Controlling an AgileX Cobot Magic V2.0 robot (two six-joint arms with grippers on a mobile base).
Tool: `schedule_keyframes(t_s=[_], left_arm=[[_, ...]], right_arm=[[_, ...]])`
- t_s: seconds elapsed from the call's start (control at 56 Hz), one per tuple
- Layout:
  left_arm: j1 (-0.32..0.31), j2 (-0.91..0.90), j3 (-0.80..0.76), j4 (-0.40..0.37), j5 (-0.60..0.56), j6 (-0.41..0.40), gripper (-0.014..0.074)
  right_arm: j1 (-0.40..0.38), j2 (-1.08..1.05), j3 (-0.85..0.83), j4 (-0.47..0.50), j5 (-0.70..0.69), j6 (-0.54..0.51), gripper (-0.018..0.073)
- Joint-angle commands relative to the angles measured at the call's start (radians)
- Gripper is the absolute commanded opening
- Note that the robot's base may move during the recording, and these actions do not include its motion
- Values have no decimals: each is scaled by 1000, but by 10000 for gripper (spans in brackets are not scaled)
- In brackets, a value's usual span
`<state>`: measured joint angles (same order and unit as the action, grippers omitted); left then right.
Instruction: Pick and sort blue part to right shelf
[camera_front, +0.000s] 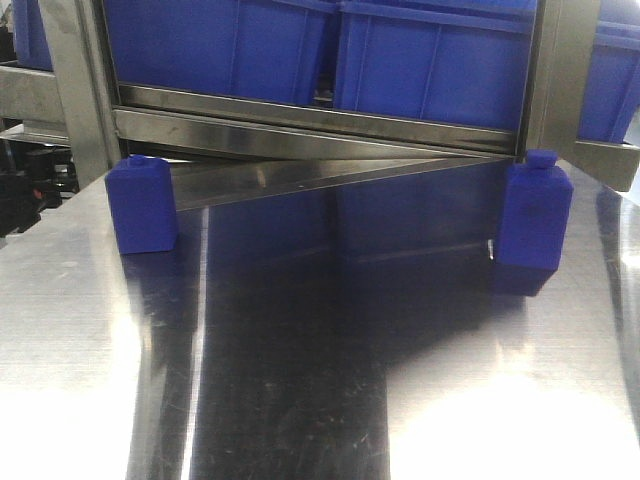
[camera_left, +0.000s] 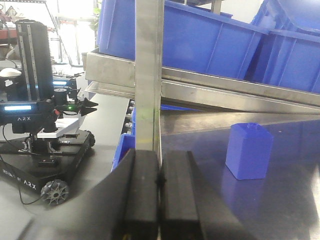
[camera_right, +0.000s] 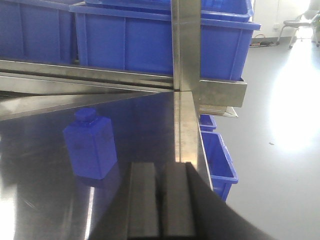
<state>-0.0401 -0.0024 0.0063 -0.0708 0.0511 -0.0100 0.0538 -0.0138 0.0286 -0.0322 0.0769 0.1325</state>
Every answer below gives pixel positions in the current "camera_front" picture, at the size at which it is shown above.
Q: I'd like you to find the blue bottle-shaped part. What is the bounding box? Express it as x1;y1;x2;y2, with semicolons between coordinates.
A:
494;149;574;271
105;155;178;255

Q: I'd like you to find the stainless steel shelf rack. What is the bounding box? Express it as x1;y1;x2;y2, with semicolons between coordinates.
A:
1;1;639;192

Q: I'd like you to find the blue bin center-left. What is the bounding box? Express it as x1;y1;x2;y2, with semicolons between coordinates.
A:
104;1;338;105

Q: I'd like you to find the blue bin center-right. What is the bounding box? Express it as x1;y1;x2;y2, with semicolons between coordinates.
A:
333;1;534;131

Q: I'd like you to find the blue bin far right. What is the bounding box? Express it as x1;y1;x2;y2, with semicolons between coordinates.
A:
578;1;639;144

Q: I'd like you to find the blue bin far left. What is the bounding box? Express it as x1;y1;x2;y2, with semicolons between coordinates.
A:
11;0;53;72

